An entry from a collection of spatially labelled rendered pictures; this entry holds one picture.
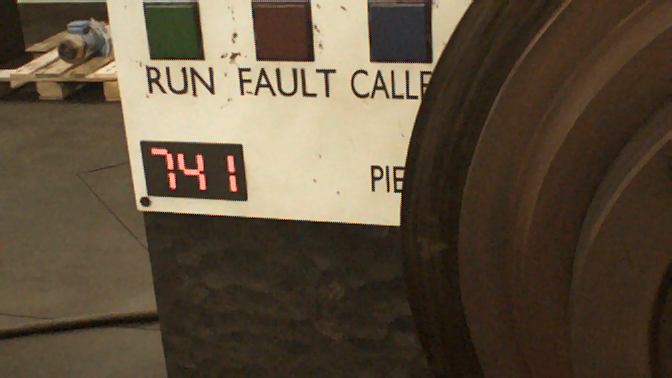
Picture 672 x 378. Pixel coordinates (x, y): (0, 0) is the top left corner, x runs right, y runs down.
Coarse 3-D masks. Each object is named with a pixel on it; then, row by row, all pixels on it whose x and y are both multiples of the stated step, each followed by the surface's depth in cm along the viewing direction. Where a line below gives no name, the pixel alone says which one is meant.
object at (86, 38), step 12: (72, 24) 492; (84, 24) 492; (96, 24) 506; (72, 36) 486; (84, 36) 491; (96, 36) 502; (108, 36) 512; (60, 48) 490; (72, 48) 486; (84, 48) 488; (96, 48) 503; (108, 48) 495; (72, 60) 489
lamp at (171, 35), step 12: (156, 12) 66; (168, 12) 66; (180, 12) 66; (192, 12) 66; (156, 24) 67; (168, 24) 67; (180, 24) 66; (192, 24) 66; (156, 36) 67; (168, 36) 67; (180, 36) 67; (192, 36) 66; (156, 48) 68; (168, 48) 67; (180, 48) 67; (192, 48) 67
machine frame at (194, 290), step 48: (192, 240) 76; (240, 240) 75; (288, 240) 74; (336, 240) 72; (384, 240) 71; (192, 288) 78; (240, 288) 76; (288, 288) 75; (336, 288) 74; (384, 288) 73; (192, 336) 80; (240, 336) 78; (288, 336) 77; (336, 336) 76; (384, 336) 74
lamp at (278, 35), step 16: (256, 16) 65; (272, 16) 64; (288, 16) 64; (304, 16) 64; (256, 32) 65; (272, 32) 65; (288, 32) 64; (304, 32) 64; (272, 48) 65; (288, 48) 65; (304, 48) 65
